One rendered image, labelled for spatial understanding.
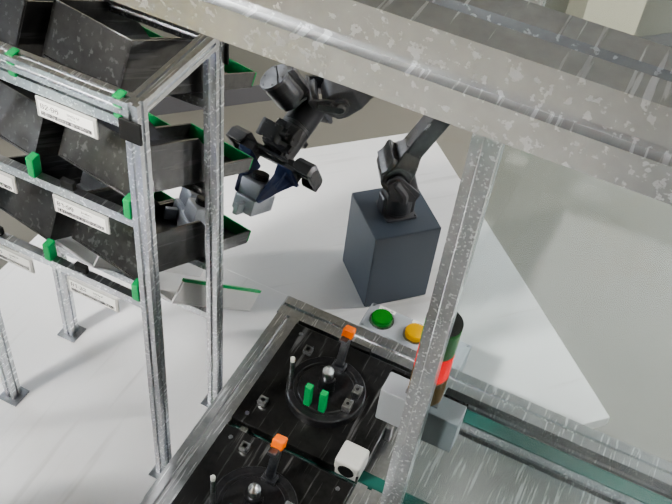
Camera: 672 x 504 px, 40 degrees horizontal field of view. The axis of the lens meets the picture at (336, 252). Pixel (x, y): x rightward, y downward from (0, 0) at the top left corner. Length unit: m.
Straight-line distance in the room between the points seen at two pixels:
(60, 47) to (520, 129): 0.85
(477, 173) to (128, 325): 1.06
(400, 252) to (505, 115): 1.42
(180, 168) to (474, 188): 0.48
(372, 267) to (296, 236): 0.28
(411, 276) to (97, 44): 0.96
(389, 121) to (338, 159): 1.57
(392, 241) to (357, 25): 1.39
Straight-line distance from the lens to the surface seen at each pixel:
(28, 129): 1.32
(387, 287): 1.90
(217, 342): 1.60
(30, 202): 1.44
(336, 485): 1.55
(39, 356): 1.86
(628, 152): 0.41
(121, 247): 1.36
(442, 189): 2.22
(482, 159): 0.95
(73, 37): 1.18
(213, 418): 1.62
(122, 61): 1.13
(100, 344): 1.86
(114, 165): 1.25
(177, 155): 1.28
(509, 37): 0.41
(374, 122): 3.79
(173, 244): 1.38
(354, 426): 1.61
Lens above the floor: 2.31
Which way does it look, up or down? 46 degrees down
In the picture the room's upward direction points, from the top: 7 degrees clockwise
